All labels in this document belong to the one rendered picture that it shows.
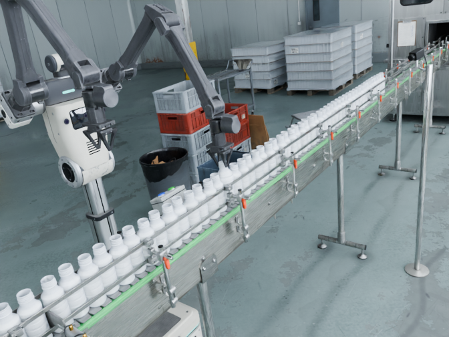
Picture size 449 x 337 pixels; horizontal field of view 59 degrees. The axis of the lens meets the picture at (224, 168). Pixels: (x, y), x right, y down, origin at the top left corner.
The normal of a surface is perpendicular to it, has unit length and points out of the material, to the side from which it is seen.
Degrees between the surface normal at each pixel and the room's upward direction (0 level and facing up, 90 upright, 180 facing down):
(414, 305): 0
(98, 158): 90
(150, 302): 90
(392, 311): 0
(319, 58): 89
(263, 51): 90
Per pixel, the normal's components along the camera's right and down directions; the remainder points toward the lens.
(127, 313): 0.80, 0.12
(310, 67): -0.57, 0.36
